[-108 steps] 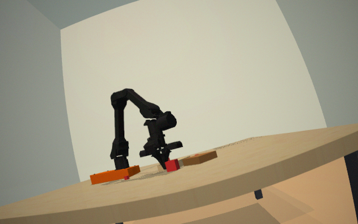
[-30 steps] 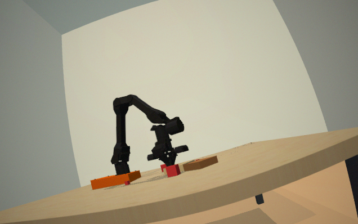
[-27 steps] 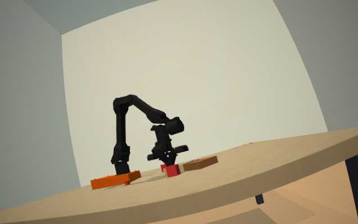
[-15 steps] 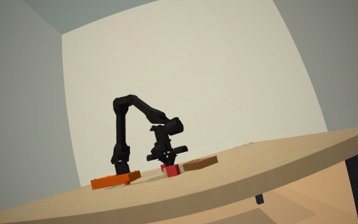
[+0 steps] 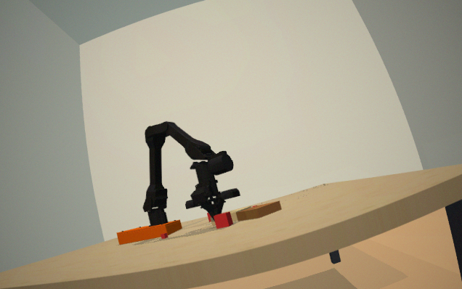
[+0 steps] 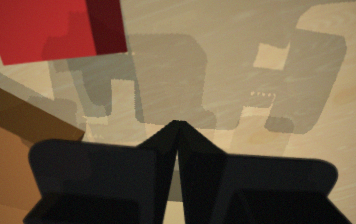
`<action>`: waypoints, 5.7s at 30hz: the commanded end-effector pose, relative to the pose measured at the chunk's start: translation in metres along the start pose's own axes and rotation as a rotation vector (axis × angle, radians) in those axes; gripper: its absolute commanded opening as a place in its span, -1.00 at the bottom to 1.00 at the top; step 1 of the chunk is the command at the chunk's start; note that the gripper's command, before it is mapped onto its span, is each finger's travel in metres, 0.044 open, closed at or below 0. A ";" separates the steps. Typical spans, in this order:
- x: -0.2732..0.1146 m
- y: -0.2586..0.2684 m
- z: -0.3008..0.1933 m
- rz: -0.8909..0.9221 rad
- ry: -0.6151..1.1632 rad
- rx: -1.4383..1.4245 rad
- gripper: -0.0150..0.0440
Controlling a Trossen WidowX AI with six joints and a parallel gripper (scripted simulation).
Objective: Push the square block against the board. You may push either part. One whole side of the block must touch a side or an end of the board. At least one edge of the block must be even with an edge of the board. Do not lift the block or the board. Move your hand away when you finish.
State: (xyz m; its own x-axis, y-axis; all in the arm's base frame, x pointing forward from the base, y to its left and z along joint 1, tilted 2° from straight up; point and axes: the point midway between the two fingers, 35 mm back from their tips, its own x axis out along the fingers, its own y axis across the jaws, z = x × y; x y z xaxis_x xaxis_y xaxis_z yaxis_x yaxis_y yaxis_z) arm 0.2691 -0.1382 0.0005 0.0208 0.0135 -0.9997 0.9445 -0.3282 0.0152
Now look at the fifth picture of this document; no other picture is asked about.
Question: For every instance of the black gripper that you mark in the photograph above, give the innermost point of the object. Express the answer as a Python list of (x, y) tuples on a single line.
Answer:
[(218, 201)]

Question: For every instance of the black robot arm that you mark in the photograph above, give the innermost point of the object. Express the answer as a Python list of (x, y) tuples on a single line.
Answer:
[(156, 195)]

